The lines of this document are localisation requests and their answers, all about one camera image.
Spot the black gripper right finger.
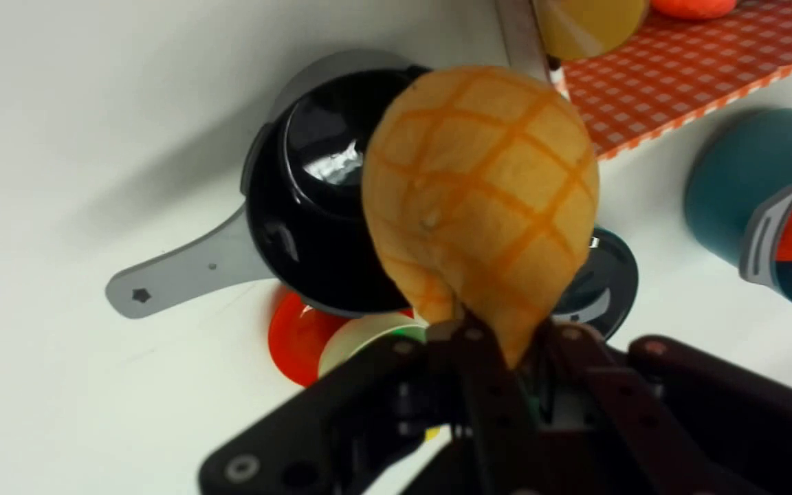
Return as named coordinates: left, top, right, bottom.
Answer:
left=529, top=325, right=792, bottom=495

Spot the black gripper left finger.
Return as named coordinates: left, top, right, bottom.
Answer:
left=199, top=322, right=544, bottom=495

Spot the orange melon bread toy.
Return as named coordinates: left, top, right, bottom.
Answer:
left=361, top=67, right=600, bottom=362

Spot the black saucepan lid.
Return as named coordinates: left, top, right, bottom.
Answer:
left=554, top=229, right=640, bottom=339

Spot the black toy saucepan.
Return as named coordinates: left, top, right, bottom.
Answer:
left=104, top=49, right=423, bottom=320

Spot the teal cup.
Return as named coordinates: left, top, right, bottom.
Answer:
left=681, top=108, right=792, bottom=302

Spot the orange checkered cardboard basket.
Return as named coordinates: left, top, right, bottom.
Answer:
left=559, top=0, right=792, bottom=161

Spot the yellow round toy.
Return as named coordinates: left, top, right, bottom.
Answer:
left=530, top=0, right=648, bottom=60

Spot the orange toy fruit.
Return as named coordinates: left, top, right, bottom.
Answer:
left=653, top=0, right=741, bottom=23

